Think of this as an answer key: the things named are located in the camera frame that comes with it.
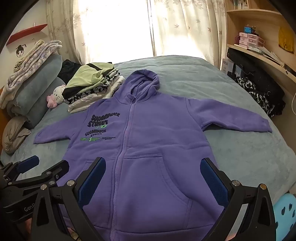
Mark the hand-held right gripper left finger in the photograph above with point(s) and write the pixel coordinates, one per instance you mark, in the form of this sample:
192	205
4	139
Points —
92	183

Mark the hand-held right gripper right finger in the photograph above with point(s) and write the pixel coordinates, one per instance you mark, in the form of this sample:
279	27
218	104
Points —
214	183

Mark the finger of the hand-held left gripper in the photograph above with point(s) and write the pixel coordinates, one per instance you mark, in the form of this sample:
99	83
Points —
27	163
55	168

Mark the purple zip hoodie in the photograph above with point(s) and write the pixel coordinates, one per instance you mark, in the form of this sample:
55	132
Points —
150	129

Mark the black clothes beside shelf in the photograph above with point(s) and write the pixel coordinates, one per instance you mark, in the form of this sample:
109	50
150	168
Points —
254	64

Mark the beige pillow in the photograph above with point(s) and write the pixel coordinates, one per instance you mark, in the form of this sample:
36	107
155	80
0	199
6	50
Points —
13	134

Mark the folded shiny white garment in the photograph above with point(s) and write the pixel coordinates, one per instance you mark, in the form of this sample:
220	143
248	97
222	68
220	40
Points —
81	106

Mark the folded black white patterned garment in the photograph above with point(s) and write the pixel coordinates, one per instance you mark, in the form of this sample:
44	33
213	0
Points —
78	99

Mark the white pink cat plush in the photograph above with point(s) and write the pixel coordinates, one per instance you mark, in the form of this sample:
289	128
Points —
57	92

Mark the light blue plastic stool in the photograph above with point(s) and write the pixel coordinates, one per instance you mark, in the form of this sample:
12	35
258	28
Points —
288	213

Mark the folded light green garment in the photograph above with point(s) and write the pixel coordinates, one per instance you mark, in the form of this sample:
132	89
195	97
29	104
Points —
87	78

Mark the black white patterned cloth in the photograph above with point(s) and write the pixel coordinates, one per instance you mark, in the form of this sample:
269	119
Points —
261	97

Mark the black crumpled garment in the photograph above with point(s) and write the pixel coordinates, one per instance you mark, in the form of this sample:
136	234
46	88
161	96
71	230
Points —
68	68

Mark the blue-grey bed blanket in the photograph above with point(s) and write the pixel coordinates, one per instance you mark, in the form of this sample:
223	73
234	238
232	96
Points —
208	81

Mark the floral purple white quilt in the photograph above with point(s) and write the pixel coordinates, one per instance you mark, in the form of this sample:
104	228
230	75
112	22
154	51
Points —
39	55

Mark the white cardboard box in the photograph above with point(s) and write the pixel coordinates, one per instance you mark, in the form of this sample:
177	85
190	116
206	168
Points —
226	66

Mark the floral cream curtain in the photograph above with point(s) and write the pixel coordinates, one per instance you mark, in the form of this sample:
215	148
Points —
189	27
67	27

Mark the pile of papers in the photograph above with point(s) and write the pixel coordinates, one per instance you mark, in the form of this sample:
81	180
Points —
268	52

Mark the pink mini drawer organizer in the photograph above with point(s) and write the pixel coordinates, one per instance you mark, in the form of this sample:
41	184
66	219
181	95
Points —
251	40

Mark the wooden bookshelf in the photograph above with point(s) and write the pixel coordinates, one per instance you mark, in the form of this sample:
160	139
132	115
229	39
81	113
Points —
261	20

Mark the row of books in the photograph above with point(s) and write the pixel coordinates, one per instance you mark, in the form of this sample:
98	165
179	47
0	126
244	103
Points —
240	4

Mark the cartoon face wall sticker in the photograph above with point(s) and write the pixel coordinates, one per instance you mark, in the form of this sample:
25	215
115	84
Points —
21	51

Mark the red wall shelf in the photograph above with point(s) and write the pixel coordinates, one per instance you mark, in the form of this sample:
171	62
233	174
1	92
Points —
25	33

